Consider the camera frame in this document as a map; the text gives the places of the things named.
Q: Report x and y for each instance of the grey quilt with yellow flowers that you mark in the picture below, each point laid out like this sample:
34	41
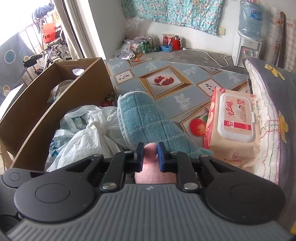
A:
274	89

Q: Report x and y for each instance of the blue water jug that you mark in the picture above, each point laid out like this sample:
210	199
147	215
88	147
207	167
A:
251	19

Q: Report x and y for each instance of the rolled floral mat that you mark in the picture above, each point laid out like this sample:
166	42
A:
274	36

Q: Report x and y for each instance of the brown cardboard box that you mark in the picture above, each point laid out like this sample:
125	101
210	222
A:
28	126

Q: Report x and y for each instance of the patterned floor mat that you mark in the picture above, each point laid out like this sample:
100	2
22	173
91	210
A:
182	91

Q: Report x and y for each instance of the teal checked towel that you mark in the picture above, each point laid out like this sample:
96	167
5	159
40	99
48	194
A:
140	120

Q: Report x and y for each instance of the blue small container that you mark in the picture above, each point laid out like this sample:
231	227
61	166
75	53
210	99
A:
166	48

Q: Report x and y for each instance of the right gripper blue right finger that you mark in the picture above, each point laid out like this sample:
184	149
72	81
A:
178	163

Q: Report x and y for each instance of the rolled checked mat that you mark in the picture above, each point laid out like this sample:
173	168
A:
290	45

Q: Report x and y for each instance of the white water dispenser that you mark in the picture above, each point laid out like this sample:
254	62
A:
244	47

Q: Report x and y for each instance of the green can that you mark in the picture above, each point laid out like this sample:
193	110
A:
144	47

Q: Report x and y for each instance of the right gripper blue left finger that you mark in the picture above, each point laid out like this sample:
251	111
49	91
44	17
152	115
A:
121	164

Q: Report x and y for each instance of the pink plush toy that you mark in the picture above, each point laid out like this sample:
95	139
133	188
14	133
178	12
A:
151	173

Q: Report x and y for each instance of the wet wipes pack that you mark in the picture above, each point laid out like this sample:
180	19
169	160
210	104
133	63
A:
232	129

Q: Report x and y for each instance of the clear plastic bag pile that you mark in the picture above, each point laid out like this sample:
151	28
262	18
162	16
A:
132	43

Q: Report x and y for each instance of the teal floral wall cloth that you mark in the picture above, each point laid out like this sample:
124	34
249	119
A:
200	15

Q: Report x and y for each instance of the white plastic bag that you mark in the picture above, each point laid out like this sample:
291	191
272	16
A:
83	132

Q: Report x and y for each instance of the red white carton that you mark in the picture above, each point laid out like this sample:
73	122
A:
168	39

